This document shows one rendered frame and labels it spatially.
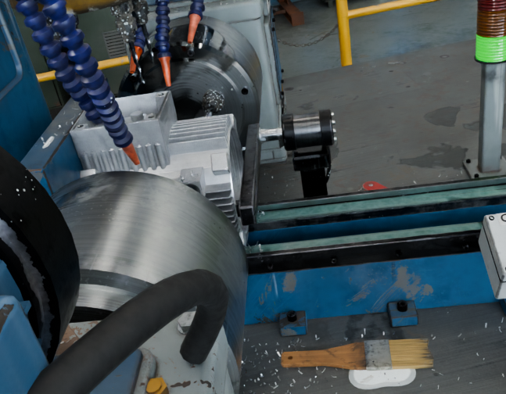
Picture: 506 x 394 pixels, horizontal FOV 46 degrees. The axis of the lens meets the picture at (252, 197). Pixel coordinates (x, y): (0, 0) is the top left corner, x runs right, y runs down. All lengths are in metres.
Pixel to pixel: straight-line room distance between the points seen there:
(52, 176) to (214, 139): 0.21
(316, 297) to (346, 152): 0.53
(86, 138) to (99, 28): 3.21
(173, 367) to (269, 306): 0.53
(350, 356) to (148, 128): 0.41
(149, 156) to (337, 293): 0.34
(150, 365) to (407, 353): 0.53
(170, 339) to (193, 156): 0.43
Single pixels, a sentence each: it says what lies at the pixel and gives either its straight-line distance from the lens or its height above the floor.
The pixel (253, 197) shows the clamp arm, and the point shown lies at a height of 1.03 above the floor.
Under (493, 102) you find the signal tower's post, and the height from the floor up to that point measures 0.95.
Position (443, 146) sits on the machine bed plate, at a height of 0.80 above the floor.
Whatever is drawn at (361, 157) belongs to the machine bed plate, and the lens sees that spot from 1.33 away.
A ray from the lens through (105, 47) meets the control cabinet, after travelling 4.03.
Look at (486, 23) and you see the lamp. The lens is 1.12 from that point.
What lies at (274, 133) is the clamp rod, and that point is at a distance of 0.97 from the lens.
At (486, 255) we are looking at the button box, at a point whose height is 1.04.
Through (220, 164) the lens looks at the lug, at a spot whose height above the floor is 1.08.
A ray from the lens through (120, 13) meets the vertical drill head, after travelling 0.74.
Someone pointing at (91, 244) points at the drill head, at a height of 1.16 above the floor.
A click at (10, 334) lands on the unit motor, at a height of 1.31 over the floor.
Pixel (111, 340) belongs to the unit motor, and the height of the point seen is 1.28.
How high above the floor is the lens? 1.44
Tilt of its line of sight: 31 degrees down
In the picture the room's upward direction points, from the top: 11 degrees counter-clockwise
